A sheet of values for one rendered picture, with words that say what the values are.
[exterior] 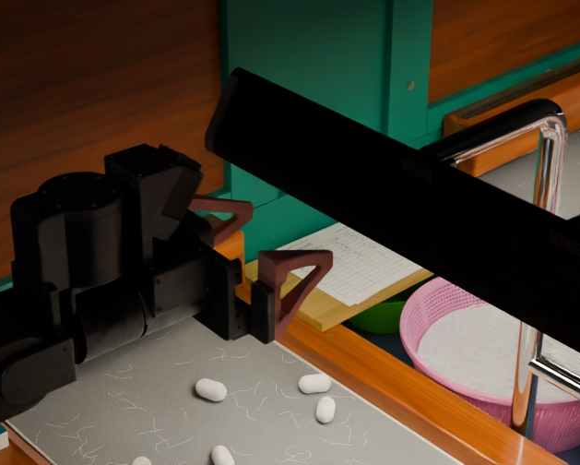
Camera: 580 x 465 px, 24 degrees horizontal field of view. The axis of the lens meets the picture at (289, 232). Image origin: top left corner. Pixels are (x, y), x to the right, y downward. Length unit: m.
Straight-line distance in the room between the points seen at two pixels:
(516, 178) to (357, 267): 0.37
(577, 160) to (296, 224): 0.48
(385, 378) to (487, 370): 0.13
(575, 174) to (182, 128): 0.64
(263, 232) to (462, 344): 0.27
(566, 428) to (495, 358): 0.12
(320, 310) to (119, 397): 0.24
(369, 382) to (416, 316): 0.16
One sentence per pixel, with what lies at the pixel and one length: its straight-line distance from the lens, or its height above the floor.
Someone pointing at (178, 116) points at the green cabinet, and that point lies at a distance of 1.44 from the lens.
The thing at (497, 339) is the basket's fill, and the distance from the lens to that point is 1.53.
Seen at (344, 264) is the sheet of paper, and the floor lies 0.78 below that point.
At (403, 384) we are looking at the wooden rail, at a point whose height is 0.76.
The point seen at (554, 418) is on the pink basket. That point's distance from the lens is 1.41.
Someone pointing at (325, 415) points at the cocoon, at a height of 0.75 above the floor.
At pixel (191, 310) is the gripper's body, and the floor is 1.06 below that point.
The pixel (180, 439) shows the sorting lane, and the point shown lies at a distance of 1.36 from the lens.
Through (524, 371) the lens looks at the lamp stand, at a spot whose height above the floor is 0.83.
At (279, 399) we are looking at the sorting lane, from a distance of 1.41.
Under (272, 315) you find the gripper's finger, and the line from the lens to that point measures 0.96.
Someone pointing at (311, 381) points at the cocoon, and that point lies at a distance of 1.41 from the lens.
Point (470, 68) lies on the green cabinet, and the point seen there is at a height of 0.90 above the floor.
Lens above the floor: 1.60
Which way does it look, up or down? 30 degrees down
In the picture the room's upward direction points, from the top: straight up
